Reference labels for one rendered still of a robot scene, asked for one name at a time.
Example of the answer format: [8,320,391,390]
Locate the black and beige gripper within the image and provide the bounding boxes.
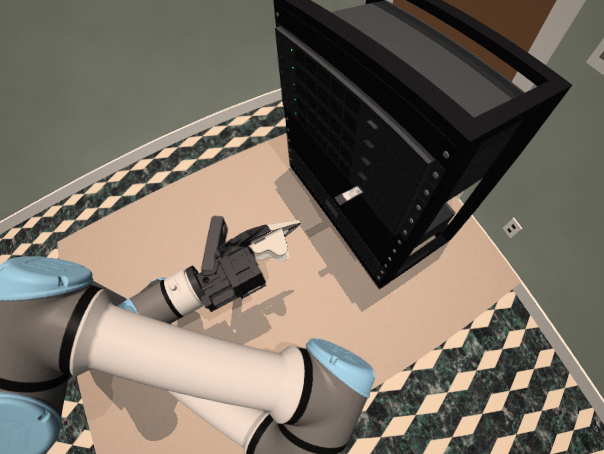
[186,220,301,312]

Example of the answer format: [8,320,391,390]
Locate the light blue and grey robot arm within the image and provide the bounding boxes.
[0,256,375,454]

